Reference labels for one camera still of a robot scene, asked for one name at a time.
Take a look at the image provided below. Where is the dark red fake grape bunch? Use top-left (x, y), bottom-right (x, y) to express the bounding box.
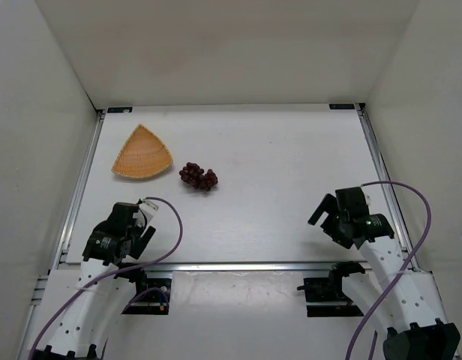
top-left (178, 162), bottom-right (218, 191)

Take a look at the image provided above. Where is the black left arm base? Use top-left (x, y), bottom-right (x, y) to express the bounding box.
top-left (121, 269), bottom-right (172, 316)

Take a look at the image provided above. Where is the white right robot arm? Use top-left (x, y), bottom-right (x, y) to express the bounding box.
top-left (308, 187), bottom-right (461, 359)

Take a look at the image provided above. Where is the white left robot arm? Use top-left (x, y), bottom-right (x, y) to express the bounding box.
top-left (29, 200), bottom-right (158, 359)

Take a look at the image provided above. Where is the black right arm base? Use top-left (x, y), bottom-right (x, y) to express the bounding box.
top-left (296, 262), bottom-right (366, 318)

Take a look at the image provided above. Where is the triangular woven bamboo basket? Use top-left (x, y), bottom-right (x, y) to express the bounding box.
top-left (111, 124), bottom-right (173, 180)

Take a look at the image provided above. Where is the blue label right corner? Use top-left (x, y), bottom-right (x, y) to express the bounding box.
top-left (328, 103), bottom-right (355, 110)

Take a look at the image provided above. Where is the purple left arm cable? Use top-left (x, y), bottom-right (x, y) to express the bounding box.
top-left (27, 196), bottom-right (184, 360)

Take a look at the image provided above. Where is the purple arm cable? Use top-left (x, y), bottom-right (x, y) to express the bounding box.
top-left (345, 181), bottom-right (431, 360)
top-left (27, 196), bottom-right (184, 360)

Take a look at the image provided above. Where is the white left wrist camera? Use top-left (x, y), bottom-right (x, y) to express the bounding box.
top-left (137, 199), bottom-right (159, 227)

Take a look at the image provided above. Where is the front aluminium frame rail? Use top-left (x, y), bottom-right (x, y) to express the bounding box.
top-left (58, 262), bottom-right (371, 272)

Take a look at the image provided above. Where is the aluminium frame rail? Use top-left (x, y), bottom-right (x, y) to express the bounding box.
top-left (355, 103), bottom-right (413, 253)
top-left (48, 109), bottom-right (107, 272)
top-left (58, 262), bottom-right (371, 272)

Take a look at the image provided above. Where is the left aluminium frame rail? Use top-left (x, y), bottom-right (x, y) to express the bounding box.
top-left (48, 109), bottom-right (107, 272)

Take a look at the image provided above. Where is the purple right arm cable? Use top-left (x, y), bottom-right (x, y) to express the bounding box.
top-left (345, 181), bottom-right (431, 360)

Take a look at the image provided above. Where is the right aluminium frame rail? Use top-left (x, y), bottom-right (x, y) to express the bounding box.
top-left (355, 103), bottom-right (413, 253)

